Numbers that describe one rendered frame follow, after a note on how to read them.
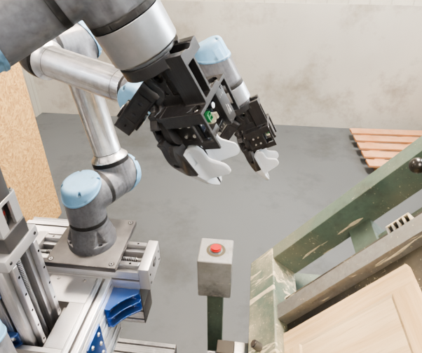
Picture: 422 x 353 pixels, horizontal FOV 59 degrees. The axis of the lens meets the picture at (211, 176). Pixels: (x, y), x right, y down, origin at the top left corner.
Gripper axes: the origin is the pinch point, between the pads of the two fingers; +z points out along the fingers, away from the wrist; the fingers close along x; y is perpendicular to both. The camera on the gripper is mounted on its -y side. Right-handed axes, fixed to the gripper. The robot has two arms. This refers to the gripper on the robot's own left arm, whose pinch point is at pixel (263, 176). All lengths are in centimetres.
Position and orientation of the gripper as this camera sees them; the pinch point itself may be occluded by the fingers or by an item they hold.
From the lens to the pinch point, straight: 94.7
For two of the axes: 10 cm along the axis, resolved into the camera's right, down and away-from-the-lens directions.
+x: 1.5, -5.4, 8.3
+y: 8.7, -3.2, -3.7
